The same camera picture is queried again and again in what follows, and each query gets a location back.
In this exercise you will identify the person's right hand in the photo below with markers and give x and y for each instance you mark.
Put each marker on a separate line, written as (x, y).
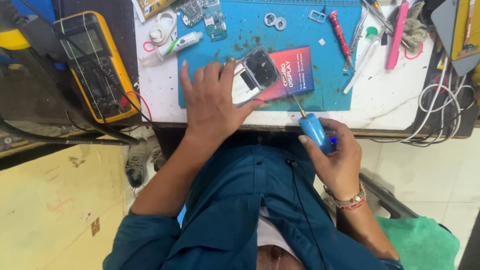
(339, 161)

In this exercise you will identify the person's left hand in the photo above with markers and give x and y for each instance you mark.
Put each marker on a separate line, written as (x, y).
(210, 108)

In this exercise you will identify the blue electric screwdriver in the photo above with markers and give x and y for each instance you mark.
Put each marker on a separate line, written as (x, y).
(314, 131)

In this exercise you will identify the smartphone with clear back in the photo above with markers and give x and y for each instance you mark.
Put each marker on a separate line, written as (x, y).
(258, 71)

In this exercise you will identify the red multimeter lead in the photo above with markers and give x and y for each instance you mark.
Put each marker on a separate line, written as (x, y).
(144, 103)

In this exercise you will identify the grey shoe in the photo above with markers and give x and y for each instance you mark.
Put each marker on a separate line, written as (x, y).
(157, 155)
(137, 165)

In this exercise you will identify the white glue tube green stripe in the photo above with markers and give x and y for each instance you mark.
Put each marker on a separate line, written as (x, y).
(180, 44)

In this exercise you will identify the green circuit board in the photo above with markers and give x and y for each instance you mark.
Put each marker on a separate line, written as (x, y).
(215, 22)

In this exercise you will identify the pink rubber band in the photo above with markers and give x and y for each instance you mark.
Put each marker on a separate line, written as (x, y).
(144, 45)
(420, 52)

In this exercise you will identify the red and blue display box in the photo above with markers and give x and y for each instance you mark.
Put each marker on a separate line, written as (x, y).
(297, 75)

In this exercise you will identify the white pen tool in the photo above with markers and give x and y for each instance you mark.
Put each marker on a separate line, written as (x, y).
(362, 67)

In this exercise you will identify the dark circuit board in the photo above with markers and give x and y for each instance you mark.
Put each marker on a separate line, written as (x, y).
(192, 11)

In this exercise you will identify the white undershirt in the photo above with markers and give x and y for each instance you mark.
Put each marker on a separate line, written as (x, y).
(272, 234)

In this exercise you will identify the blue shirt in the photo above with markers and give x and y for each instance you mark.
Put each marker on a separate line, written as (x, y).
(232, 210)

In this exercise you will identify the green cloth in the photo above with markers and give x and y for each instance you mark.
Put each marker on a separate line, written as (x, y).
(420, 243)

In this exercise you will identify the yellow packet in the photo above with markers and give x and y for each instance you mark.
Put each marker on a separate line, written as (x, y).
(150, 6)

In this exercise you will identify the blue repair mat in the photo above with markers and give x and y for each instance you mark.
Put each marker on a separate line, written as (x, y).
(300, 30)

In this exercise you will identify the yellow digital multimeter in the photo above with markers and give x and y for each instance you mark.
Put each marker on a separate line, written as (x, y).
(95, 73)

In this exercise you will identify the metal tweezers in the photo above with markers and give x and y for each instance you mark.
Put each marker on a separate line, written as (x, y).
(356, 37)

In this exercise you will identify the red precision screwdriver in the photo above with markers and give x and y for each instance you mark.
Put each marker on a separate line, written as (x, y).
(339, 34)

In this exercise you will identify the green capped white tube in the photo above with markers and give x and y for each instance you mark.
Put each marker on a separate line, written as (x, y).
(371, 32)

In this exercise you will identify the pink plastic pry tool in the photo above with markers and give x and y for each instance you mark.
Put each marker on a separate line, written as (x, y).
(397, 35)

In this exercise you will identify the grey cloth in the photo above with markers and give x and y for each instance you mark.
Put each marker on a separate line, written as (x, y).
(414, 32)

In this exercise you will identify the grey phone back panel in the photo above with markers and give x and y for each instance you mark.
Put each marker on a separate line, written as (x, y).
(442, 30)

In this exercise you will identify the yellow phone panel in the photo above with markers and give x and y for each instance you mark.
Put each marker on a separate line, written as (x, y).
(465, 33)

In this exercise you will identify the yellow cardboard sheet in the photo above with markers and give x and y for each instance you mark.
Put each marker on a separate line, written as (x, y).
(56, 210)

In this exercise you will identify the black chair frame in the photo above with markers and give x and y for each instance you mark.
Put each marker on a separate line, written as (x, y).
(386, 198)

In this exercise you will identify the small metal frame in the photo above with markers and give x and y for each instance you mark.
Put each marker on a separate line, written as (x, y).
(311, 15)

